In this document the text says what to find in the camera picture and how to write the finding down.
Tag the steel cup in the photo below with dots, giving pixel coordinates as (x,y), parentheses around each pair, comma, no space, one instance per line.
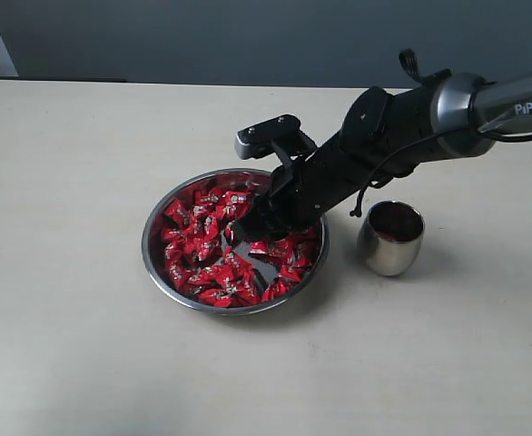
(390,238)

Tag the red snack packet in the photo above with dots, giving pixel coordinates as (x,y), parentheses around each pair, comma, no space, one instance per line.
(240,273)
(178,213)
(217,297)
(300,253)

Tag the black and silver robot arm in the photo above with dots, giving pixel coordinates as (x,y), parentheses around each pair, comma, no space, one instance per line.
(382,137)

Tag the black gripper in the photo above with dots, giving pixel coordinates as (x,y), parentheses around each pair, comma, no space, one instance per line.
(336,171)

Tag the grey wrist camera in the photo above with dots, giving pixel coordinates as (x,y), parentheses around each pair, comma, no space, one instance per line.
(281,135)

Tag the round steel plate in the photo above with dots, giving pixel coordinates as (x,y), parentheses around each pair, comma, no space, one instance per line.
(186,261)

